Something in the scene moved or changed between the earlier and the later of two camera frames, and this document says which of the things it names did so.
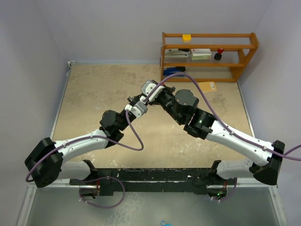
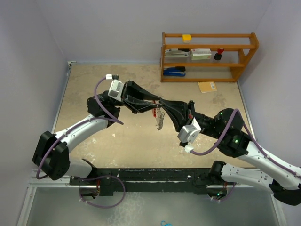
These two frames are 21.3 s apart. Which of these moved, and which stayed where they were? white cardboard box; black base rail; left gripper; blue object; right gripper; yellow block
Moved: right gripper; left gripper
Stayed: black base rail; blue object; yellow block; white cardboard box
